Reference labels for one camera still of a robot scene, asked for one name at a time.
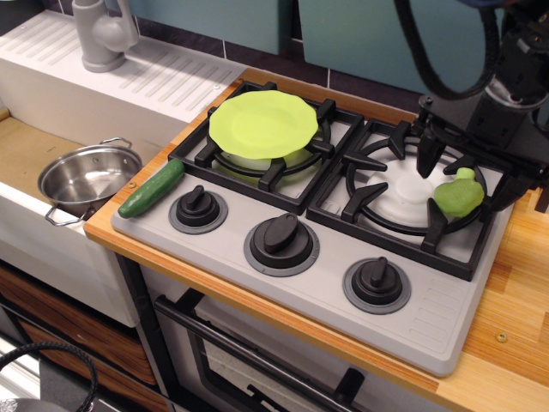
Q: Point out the black right stove knob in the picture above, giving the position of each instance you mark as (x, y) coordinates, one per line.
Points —
(377, 286)

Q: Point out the light green toy cauliflower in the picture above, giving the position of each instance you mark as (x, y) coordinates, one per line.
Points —
(461, 196)

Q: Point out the white left burner cap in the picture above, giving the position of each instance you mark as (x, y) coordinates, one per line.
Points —
(295, 162)

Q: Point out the lime green plastic plate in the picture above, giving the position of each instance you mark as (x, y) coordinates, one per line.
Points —
(260, 125)

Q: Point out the grey toy stove top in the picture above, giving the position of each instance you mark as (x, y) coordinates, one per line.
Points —
(428, 332)

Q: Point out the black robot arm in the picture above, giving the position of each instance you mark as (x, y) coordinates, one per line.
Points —
(515, 71)

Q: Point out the grey toy faucet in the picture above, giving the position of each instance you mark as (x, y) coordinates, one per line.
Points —
(104, 39)

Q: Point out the white right burner cap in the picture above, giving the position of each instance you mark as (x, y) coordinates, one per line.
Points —
(405, 200)

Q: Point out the stainless steel pot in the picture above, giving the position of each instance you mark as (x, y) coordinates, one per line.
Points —
(80, 182)

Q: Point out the white burner cap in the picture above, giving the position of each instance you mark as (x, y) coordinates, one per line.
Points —
(405, 200)
(295, 162)

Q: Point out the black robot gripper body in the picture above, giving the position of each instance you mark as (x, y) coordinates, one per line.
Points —
(495, 135)

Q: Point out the wooden drawer front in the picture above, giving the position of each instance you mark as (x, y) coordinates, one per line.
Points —
(41, 313)

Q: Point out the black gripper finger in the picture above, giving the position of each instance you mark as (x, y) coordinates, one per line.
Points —
(430, 150)
(510, 188)

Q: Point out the black oven door handle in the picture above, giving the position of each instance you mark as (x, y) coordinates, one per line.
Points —
(340, 400)

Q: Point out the white toy sink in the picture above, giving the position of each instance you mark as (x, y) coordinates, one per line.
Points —
(52, 103)

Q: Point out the black left stove knob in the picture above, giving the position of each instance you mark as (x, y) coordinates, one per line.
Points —
(198, 212)

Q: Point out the black middle stove knob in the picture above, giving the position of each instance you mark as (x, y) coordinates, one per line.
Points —
(282, 246)

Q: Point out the black stove knob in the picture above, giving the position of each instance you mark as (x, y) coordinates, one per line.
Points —
(198, 212)
(377, 286)
(282, 246)

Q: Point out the dark green toy pickle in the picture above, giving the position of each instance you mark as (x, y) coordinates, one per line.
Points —
(154, 189)

